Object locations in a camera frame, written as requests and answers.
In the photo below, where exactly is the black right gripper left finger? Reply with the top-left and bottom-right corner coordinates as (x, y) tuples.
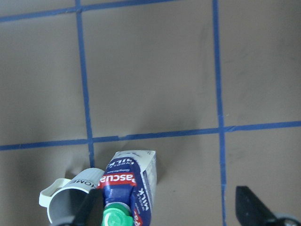
(72, 189), (104, 226)

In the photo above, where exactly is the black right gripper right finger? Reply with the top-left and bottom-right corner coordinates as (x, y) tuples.
(235, 186), (278, 226)

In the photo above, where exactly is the white HOME mug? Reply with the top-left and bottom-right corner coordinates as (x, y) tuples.
(39, 168), (104, 223)

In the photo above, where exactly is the blue white milk carton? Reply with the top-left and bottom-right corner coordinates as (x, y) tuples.
(98, 150), (157, 226)

